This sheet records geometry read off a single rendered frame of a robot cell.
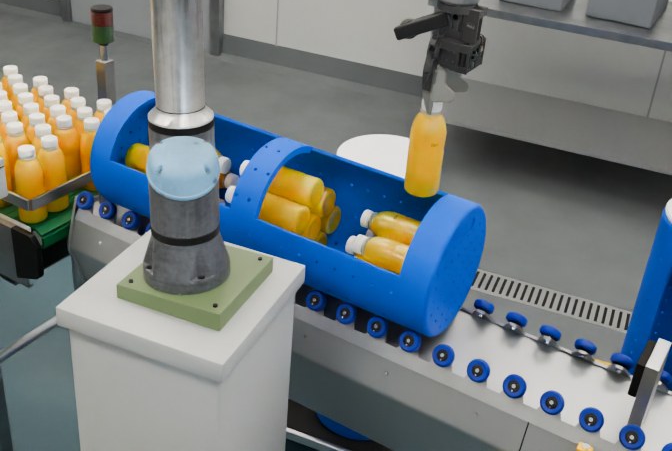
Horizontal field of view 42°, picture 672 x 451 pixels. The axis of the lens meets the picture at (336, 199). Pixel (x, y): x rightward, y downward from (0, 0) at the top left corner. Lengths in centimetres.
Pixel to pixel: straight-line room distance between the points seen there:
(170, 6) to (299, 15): 411
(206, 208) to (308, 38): 417
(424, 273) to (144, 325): 52
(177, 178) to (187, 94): 17
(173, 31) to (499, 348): 92
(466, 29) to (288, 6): 405
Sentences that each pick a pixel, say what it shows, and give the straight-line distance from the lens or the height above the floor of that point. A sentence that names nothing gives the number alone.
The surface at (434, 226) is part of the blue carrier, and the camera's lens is 167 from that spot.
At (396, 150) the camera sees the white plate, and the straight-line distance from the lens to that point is 235.
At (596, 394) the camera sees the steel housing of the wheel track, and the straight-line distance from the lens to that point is 182.
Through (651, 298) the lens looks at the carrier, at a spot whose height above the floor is 81.
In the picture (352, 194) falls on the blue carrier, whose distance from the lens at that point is 199.
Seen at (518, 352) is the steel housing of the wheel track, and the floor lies 93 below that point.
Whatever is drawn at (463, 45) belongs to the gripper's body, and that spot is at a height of 156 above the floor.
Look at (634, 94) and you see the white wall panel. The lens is 516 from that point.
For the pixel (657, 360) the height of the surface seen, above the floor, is 108.
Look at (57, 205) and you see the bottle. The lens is 230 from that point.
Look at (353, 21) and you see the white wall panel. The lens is 542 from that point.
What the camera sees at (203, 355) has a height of 115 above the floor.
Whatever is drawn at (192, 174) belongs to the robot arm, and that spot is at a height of 140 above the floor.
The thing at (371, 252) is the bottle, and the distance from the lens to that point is 175.
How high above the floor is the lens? 206
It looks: 29 degrees down
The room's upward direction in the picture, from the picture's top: 5 degrees clockwise
